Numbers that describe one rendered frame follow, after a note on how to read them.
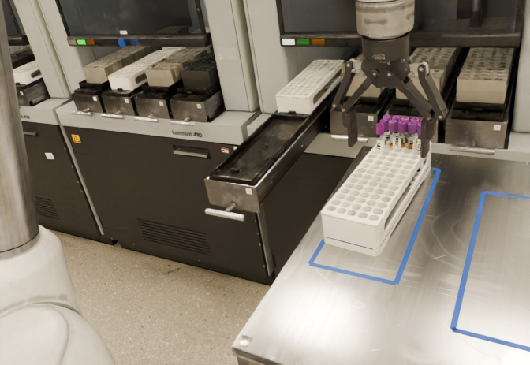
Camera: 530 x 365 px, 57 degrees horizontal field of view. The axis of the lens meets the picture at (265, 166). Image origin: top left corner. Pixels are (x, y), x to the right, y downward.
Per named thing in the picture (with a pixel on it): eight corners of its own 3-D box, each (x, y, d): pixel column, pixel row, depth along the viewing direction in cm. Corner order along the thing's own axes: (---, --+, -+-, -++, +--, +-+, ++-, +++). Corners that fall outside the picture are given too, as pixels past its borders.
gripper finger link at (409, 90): (391, 66, 84) (397, 61, 83) (434, 116, 84) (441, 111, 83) (383, 75, 81) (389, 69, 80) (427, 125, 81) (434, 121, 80)
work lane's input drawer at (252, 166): (317, 93, 166) (315, 67, 161) (356, 94, 159) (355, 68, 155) (199, 215, 112) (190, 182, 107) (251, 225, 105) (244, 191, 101)
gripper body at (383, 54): (351, 39, 79) (354, 92, 83) (403, 39, 74) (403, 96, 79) (369, 25, 84) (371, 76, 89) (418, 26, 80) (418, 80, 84)
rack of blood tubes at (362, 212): (384, 160, 105) (383, 134, 102) (431, 167, 100) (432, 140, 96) (322, 242, 84) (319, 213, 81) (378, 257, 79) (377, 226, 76)
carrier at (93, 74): (113, 81, 181) (108, 65, 178) (109, 83, 180) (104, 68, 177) (90, 80, 187) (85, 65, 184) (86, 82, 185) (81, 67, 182)
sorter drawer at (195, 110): (266, 53, 214) (263, 32, 210) (294, 54, 208) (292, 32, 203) (166, 125, 160) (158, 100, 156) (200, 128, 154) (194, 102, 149)
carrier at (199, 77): (215, 86, 160) (212, 68, 157) (212, 88, 159) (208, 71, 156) (187, 85, 166) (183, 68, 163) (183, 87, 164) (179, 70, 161)
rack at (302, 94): (316, 77, 159) (315, 59, 156) (346, 79, 154) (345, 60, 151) (277, 116, 137) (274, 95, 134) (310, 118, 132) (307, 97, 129)
